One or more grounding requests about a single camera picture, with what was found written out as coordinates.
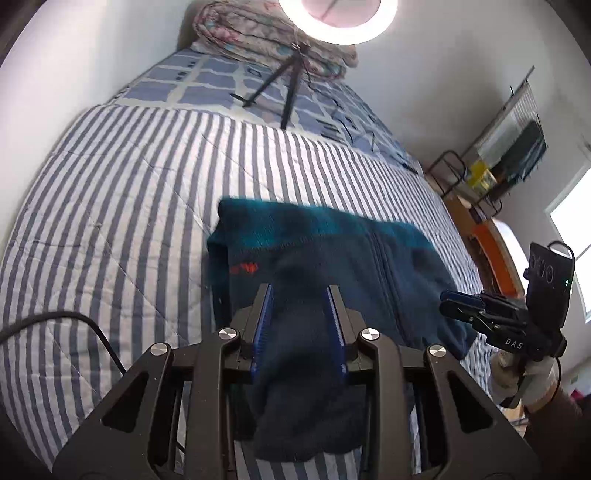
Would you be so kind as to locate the striped hanging towel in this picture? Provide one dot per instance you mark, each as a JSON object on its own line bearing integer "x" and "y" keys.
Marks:
{"x": 508, "y": 124}

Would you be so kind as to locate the white lace cover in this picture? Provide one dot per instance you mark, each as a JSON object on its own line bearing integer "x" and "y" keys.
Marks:
{"x": 515, "y": 249}

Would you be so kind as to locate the blue white striped blanket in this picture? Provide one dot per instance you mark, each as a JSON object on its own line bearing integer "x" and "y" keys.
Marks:
{"x": 115, "y": 207}

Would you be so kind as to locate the cardboard box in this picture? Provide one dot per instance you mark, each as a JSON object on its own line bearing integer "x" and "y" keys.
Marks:
{"x": 461, "y": 207}

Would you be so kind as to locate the blue checked bedsheet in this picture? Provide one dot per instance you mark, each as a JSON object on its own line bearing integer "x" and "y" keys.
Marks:
{"x": 207, "y": 83}

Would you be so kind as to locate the window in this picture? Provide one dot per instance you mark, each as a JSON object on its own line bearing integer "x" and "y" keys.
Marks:
{"x": 577, "y": 221}

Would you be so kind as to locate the folded floral quilt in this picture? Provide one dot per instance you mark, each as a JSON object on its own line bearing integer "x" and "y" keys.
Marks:
{"x": 240, "y": 32}

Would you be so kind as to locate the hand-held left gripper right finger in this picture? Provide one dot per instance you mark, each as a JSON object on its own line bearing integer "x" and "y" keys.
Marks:
{"x": 334, "y": 323}

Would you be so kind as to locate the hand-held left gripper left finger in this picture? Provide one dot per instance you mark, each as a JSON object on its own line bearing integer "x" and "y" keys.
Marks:
{"x": 264, "y": 323}

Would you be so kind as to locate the dark hanging clothes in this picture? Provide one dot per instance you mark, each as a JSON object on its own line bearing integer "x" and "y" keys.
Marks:
{"x": 521, "y": 152}

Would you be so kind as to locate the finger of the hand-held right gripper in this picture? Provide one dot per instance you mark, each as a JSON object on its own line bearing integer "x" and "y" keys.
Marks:
{"x": 461, "y": 297}
{"x": 459, "y": 314}

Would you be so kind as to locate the black metal clothes rack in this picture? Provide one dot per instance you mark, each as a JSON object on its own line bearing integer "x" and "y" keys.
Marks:
{"x": 447, "y": 156}

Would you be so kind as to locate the yellow crate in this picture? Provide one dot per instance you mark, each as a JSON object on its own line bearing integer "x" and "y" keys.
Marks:
{"x": 480, "y": 177}

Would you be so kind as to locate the person's right forearm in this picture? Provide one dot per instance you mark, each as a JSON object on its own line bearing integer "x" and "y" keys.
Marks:
{"x": 563, "y": 429}

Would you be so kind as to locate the person's right hand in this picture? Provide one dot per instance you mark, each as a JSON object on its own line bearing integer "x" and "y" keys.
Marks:
{"x": 535, "y": 378}

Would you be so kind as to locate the teal plaid fleece jacket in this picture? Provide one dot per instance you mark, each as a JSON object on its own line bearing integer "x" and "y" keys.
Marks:
{"x": 369, "y": 258}

